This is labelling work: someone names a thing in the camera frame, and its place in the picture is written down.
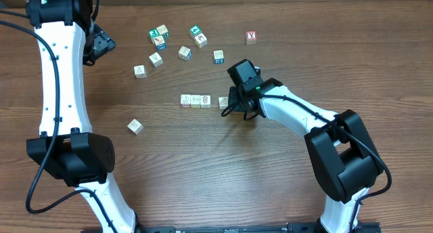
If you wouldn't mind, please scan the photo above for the plain wooden block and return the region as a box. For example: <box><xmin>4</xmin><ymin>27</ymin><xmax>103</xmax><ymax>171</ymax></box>
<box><xmin>219</xmin><ymin>97</ymin><xmax>229</xmax><ymax>110</ymax></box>

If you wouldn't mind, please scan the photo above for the wooden block barrel picture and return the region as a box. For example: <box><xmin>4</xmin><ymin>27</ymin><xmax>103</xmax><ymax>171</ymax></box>
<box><xmin>200</xmin><ymin>96</ymin><xmax>211</xmax><ymax>108</ymax></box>

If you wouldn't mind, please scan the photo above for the small wooden picture block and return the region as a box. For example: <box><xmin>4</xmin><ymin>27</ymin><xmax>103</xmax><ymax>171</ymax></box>
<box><xmin>190</xmin><ymin>95</ymin><xmax>201</xmax><ymax>108</ymax></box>

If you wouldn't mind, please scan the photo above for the wooden block text top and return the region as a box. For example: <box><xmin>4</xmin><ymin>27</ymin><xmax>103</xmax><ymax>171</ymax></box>
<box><xmin>149</xmin><ymin>52</ymin><xmax>163</xmax><ymax>68</ymax></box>

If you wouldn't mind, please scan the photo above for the wooden block pencil picture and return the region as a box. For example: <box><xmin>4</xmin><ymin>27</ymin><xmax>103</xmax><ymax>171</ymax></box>
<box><xmin>154</xmin><ymin>36</ymin><xmax>166</xmax><ymax>51</ymax></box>

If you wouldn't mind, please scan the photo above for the green letter L block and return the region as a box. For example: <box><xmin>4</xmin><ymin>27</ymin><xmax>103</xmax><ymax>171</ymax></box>
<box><xmin>180</xmin><ymin>94</ymin><xmax>191</xmax><ymax>108</ymax></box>

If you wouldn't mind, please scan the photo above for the wooden block blue side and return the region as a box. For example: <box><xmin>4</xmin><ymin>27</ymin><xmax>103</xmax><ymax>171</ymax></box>
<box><xmin>178</xmin><ymin>46</ymin><xmax>191</xmax><ymax>61</ymax></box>

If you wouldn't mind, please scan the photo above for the wooden block red picture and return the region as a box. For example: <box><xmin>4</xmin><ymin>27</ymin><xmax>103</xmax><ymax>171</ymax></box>
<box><xmin>127</xmin><ymin>119</ymin><xmax>143</xmax><ymax>135</ymax></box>

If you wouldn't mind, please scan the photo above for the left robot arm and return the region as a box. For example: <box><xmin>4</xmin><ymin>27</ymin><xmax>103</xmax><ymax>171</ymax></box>
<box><xmin>26</xmin><ymin>0</ymin><xmax>141</xmax><ymax>232</ymax></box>

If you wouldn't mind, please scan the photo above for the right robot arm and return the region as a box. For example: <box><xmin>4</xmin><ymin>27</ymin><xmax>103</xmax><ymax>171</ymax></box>
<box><xmin>221</xmin><ymin>59</ymin><xmax>392</xmax><ymax>232</ymax></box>

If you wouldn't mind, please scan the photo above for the green letter wooden block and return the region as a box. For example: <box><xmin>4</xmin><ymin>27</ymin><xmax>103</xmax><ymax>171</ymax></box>
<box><xmin>148</xmin><ymin>28</ymin><xmax>160</xmax><ymax>43</ymax></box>

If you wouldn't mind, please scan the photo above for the wooden block number side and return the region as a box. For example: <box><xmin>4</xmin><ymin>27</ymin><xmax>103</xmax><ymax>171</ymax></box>
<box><xmin>156</xmin><ymin>24</ymin><xmax>170</xmax><ymax>39</ymax></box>

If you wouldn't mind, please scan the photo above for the red letter Y block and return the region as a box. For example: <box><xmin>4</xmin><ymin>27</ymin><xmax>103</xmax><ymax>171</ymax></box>
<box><xmin>246</xmin><ymin>31</ymin><xmax>257</xmax><ymax>45</ymax></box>

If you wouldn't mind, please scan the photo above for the wooden block brown picture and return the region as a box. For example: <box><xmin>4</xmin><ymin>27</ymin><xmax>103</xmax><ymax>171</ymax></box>
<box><xmin>194</xmin><ymin>33</ymin><xmax>208</xmax><ymax>48</ymax></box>

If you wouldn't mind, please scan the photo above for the green number four block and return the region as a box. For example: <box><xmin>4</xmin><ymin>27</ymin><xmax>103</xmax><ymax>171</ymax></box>
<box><xmin>189</xmin><ymin>25</ymin><xmax>202</xmax><ymax>39</ymax></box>

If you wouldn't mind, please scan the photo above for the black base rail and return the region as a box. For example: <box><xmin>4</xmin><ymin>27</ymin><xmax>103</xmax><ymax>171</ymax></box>
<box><xmin>81</xmin><ymin>221</ymin><xmax>382</xmax><ymax>233</ymax></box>

